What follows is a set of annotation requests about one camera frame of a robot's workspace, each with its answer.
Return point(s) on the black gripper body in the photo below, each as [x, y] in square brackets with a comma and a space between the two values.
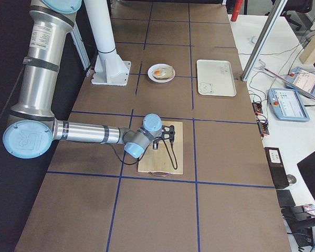
[156, 145]

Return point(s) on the white round plate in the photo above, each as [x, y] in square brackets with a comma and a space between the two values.
[152, 68]

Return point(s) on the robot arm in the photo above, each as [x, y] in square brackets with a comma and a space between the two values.
[41, 114]

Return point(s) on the bottom bread slice with egg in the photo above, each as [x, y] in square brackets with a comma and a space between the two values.
[168, 73]

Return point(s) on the wooden cutting board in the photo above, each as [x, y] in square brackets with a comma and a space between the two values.
[167, 158]

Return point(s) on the fried egg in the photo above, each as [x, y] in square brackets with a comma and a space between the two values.
[158, 73]

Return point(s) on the cream bear tray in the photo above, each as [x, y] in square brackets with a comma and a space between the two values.
[215, 78]

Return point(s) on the orange black connector block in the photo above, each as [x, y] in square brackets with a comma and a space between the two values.
[257, 107]

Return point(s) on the reacher grabber tool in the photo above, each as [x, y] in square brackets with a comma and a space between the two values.
[302, 92]

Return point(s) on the black box with labels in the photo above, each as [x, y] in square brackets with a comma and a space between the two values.
[276, 167]

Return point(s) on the near teach pendant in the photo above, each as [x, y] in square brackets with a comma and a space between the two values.
[287, 105]

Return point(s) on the teach pendant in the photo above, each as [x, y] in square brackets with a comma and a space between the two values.
[287, 105]
[302, 78]

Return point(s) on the black computer mouse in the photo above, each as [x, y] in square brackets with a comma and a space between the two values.
[291, 179]

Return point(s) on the red cylinder object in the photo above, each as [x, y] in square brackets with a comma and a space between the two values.
[237, 7]

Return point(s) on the far teach pendant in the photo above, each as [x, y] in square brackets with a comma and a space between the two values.
[302, 78]

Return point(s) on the metal board handle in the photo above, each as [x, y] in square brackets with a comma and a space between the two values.
[159, 174]

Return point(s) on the white pedestal column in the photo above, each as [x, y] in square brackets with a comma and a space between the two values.
[109, 69]

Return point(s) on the aluminium frame post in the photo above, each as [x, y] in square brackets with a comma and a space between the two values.
[264, 34]

